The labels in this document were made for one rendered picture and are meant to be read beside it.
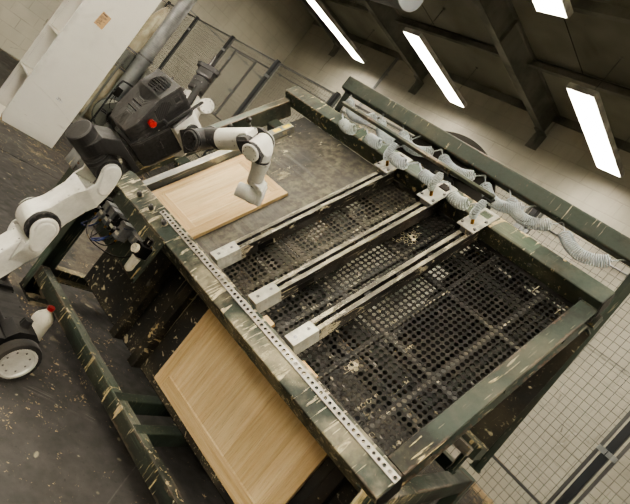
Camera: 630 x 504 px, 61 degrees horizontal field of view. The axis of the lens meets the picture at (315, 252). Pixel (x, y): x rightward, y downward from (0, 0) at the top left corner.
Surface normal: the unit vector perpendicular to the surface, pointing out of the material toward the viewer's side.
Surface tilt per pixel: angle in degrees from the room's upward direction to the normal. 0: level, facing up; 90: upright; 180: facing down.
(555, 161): 90
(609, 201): 90
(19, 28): 90
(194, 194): 52
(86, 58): 90
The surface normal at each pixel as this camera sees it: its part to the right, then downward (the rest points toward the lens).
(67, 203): 0.61, 0.56
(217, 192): 0.00, -0.71
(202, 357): -0.48, -0.29
